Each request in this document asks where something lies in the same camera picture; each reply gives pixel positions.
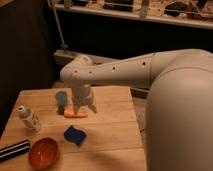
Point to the orange-red bowl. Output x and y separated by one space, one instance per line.
43 154

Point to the white patterned bottle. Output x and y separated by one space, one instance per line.
29 118

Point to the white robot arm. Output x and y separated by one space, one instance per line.
179 105

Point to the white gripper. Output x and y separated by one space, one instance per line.
82 96

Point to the orange toy pepper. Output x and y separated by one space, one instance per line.
71 114

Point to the metal stand pole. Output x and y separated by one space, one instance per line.
64 46

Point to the blue-grey cup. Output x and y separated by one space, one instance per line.
61 98

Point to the metal shelf rail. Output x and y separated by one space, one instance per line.
133 16

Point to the black white striped cloth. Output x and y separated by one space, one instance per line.
14 150

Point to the blue wavy sponge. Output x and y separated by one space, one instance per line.
74 135

